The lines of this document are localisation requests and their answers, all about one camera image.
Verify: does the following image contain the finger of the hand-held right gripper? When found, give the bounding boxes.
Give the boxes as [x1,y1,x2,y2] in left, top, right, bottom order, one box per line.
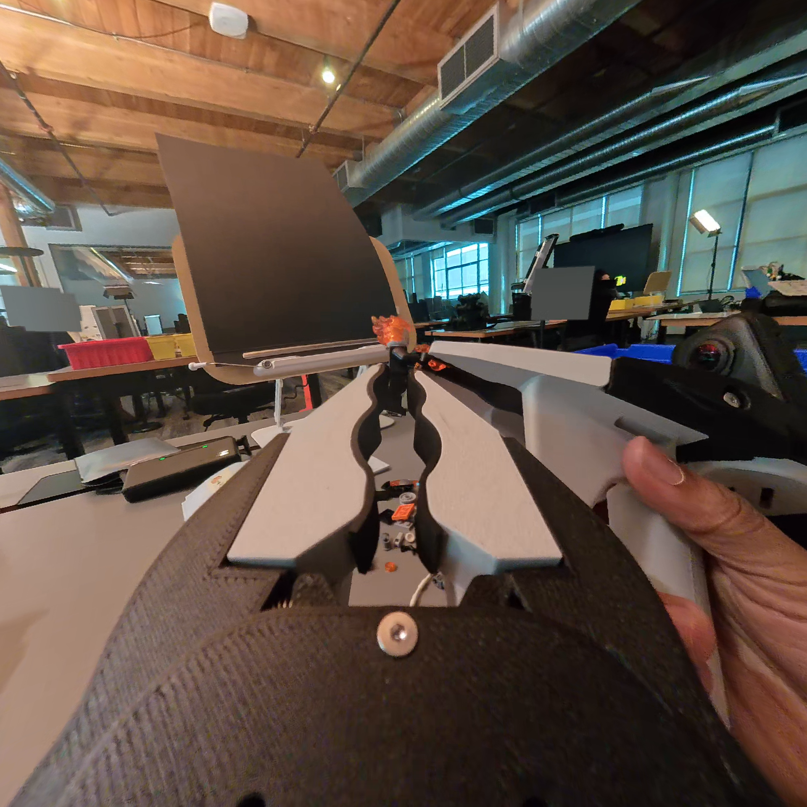
[427,339,615,416]
[520,377,708,508]

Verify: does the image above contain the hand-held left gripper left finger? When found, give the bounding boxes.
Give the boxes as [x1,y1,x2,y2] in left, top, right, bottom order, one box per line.
[226,364,388,575]

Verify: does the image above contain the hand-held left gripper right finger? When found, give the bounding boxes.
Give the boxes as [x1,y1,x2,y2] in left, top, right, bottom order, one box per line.
[406,369,564,593]

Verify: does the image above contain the pile of small lego pieces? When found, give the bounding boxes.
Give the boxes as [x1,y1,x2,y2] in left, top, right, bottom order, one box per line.
[378,478,422,556]

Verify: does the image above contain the person's right hand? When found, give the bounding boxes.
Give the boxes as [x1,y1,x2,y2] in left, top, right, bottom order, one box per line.
[621,436,807,804]

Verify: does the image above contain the large blue plastic bin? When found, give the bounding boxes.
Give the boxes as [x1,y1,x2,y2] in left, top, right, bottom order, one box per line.
[575,343,678,365]

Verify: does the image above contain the white paper sheet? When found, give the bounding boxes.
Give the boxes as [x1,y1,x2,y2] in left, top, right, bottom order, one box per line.
[182,463,250,521]

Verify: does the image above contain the tilted tablet on stand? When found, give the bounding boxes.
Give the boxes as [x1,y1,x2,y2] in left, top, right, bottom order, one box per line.
[523,233,560,294]

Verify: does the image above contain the black power bank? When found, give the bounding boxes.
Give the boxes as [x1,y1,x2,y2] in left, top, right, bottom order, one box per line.
[121,435,243,503]

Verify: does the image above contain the large black screen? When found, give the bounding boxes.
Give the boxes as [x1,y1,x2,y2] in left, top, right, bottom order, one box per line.
[554,224,654,297]

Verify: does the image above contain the wooden board stand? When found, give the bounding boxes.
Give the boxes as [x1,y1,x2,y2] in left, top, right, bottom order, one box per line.
[171,233,417,387]

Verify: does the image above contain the silver foil bag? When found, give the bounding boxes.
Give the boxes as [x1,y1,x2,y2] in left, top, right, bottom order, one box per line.
[74,438,184,486]

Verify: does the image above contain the studio light on stand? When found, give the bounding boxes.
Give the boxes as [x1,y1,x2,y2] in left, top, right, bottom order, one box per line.
[688,209,724,303]

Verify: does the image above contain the wooden top desk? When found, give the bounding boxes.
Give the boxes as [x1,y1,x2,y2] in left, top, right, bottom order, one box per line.
[47,356,203,461]

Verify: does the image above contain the red plastic bin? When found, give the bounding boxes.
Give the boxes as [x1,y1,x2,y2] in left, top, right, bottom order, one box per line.
[58,336,154,371]

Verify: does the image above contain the black display board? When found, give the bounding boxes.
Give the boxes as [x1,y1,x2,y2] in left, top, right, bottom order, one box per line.
[156,134,399,365]

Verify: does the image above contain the dark flat tablet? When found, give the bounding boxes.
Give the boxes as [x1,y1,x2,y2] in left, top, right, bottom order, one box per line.
[18,469,86,506]

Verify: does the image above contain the white cabinet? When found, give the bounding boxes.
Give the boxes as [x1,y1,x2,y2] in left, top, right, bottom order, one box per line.
[81,304,141,341]

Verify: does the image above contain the white ceiling access point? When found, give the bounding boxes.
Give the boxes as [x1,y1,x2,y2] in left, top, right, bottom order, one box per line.
[209,2,250,40]

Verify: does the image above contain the metal air duct with vent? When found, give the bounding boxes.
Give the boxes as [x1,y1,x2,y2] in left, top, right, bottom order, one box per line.
[334,0,600,190]

